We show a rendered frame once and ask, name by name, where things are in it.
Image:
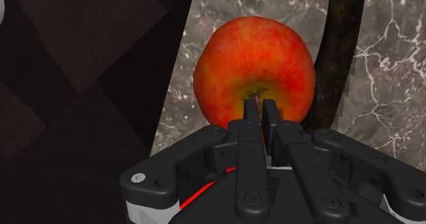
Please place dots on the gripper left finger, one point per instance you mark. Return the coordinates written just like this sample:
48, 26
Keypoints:
251, 156

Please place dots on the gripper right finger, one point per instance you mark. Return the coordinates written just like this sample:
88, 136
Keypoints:
311, 170

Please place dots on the red apple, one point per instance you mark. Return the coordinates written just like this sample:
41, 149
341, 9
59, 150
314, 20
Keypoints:
253, 60

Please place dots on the black curved bar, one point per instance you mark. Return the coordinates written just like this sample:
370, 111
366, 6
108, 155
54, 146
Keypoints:
339, 43

